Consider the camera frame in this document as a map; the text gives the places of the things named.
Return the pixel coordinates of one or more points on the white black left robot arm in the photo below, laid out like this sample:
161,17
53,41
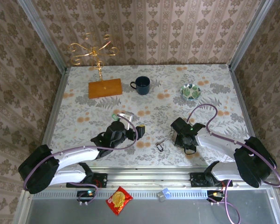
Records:
70,154

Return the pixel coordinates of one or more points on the right controller board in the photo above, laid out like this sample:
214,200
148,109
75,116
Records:
215,194

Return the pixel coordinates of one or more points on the left controller board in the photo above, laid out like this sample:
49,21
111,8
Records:
86,195

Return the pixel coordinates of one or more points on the grey metal shelf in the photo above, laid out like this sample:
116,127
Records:
177,212

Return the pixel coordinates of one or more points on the aluminium frame post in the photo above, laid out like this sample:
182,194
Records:
42,35
250,35

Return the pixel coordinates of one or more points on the gold jewelry stand wooden base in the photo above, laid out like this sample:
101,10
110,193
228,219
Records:
105,89

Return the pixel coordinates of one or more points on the green leaf pattern bowl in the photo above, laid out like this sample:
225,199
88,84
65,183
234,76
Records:
190,93

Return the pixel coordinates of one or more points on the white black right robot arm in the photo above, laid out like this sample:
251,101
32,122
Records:
219,142

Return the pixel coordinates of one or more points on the small grey blue packet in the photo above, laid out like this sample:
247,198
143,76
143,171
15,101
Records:
163,194

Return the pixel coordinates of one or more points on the dark blue mug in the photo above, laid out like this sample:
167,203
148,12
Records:
143,89

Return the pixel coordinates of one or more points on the controller board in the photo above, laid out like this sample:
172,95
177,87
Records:
215,194
86,195

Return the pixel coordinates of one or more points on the red snack packet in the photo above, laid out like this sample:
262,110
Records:
119,200

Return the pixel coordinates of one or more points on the aluminium front rail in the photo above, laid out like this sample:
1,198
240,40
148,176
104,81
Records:
149,178

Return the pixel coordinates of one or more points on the key with green tag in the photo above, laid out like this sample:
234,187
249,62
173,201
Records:
115,117

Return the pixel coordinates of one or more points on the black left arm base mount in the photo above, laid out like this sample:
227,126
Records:
100,179

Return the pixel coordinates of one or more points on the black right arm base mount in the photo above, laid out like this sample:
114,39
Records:
197,180

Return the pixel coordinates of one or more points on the aluminium table side rail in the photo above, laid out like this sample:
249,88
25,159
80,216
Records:
56,105
243,105

